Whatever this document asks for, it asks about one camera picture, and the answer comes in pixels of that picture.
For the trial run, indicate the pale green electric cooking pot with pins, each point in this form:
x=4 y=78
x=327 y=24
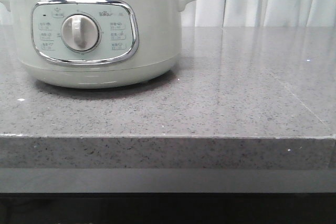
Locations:
x=92 y=44

